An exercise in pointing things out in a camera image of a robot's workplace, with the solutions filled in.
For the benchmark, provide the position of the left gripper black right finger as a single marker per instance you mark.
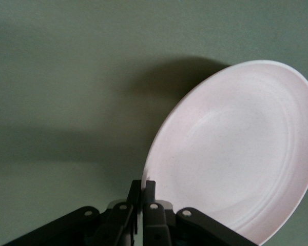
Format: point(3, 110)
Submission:
point(156, 225)

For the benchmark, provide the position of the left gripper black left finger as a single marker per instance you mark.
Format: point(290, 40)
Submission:
point(118, 225)

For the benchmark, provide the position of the pink plate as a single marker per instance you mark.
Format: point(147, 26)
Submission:
point(233, 143)

